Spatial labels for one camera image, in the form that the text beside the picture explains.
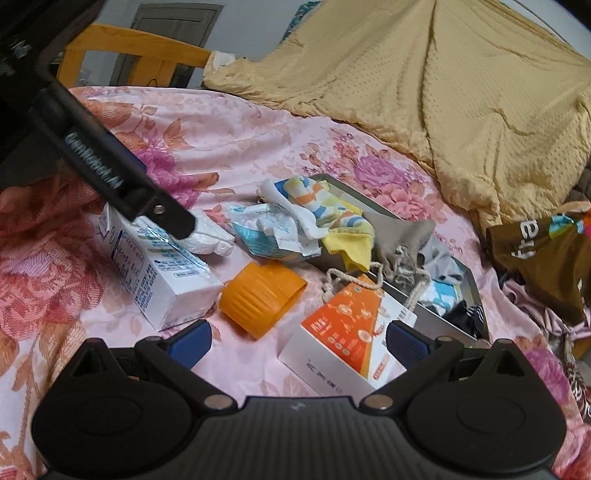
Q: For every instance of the navy striped sock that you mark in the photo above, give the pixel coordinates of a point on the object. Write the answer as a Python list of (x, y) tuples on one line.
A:
[(466, 318)]

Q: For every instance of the small white crumpled cloth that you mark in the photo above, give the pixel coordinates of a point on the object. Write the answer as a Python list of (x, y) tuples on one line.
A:
[(226, 60)]

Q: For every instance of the crumpled plastic wrapper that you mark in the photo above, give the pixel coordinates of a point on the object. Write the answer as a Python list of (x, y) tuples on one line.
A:
[(263, 230)]

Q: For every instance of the grey door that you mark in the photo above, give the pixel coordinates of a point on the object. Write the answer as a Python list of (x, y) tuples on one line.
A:
[(175, 23)]

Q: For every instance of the striped pastel sock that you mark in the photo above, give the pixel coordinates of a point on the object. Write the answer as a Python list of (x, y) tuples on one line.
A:
[(318, 203)]

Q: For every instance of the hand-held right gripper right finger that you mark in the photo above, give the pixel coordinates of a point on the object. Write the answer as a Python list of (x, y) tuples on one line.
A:
[(406, 344)]

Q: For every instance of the white milk carton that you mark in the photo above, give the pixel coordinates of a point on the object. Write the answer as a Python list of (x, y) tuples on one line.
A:
[(152, 277)]

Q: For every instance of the brown gold patterned cloth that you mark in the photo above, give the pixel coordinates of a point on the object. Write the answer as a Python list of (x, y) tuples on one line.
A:
[(577, 369)]

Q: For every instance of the shallow grey box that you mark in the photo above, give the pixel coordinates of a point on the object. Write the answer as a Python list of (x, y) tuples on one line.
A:
[(429, 318)]

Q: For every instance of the teal patterned cloth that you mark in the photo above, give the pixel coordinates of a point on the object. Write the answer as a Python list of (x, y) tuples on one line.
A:
[(304, 11)]

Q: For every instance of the pink satin cloth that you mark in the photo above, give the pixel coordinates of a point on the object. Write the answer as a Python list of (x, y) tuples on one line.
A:
[(554, 314)]

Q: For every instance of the brown multicolour printed cloth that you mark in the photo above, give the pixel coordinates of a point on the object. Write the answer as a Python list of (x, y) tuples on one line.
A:
[(531, 258)]

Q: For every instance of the yellow quilt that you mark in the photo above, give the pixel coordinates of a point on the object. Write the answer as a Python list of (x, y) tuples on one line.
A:
[(415, 83)]

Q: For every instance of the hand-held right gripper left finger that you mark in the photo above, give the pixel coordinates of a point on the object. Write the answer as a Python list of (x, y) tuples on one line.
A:
[(189, 344)]

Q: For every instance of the grey sock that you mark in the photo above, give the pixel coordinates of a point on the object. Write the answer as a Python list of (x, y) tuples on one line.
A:
[(436, 261)]

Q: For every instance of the orange and white box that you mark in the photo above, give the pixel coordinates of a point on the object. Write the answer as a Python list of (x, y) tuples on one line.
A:
[(341, 332)]

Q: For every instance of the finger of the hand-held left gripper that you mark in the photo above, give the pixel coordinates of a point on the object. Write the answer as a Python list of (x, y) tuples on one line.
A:
[(115, 180)]

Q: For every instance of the pink floral bedsheet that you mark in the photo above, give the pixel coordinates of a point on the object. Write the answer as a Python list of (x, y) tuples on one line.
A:
[(258, 152)]

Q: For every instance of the cartoon print cloth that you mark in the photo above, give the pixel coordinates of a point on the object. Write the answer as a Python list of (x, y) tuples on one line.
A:
[(438, 295)]

